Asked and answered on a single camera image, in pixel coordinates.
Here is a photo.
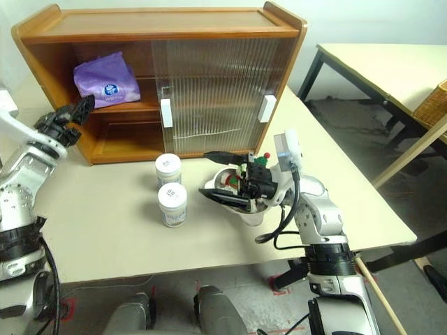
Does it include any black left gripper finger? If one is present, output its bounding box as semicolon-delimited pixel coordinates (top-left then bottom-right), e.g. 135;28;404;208
71;94;96;125
64;126;84;147

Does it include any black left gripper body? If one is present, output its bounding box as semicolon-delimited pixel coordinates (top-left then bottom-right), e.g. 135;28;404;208
34;103;80;141

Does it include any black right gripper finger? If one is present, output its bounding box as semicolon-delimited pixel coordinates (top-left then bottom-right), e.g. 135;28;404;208
198;188;253;212
203;150;250;165

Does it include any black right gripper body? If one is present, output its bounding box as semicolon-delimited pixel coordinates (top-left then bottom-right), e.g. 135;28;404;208
240;153;279;207

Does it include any white bottle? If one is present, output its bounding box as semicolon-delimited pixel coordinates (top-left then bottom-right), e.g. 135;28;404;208
154;153;183;192
157;184;188;228

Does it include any ribbed glass sliding door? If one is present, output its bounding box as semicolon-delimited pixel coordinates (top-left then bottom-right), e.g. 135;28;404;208
150;38;293;158
153;37;298;157

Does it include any wooden cabinet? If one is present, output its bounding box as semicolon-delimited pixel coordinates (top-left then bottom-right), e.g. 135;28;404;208
10;1;309;165

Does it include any purple tissue pack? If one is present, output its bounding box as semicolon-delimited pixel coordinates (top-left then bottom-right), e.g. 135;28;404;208
73;51;141;109

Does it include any grey rounded shape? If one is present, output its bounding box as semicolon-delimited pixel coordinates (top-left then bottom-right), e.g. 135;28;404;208
103;292;156;335
193;284;249;335

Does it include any light wooden beam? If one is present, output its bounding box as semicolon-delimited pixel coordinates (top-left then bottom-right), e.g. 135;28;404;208
372;120;447;189

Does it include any black table leg bar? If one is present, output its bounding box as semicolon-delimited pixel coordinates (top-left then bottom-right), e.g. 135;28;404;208
365;230;447;274

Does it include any cream table with black legs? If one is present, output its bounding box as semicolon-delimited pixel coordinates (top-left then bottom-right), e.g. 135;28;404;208
296;43;447;151

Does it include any thin wooden stick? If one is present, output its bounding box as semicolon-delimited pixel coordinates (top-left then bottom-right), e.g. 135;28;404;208
354;251;409;335

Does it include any red floor tape mark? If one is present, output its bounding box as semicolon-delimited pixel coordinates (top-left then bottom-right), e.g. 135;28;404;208
58;297;78;324

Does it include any wicker basket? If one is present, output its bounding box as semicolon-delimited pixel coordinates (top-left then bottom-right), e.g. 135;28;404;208
413;79;447;127

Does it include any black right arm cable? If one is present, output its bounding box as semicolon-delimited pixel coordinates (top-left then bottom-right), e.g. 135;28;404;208
254;163;307;251

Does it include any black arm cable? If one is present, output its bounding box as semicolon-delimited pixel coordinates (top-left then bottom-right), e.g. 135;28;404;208
36;218;64;335
254;163;307;251

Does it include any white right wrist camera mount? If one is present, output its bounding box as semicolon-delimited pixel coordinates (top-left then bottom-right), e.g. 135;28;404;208
268;128;304;207

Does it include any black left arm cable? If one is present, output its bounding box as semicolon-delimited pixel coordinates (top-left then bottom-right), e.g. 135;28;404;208
36;218;64;335

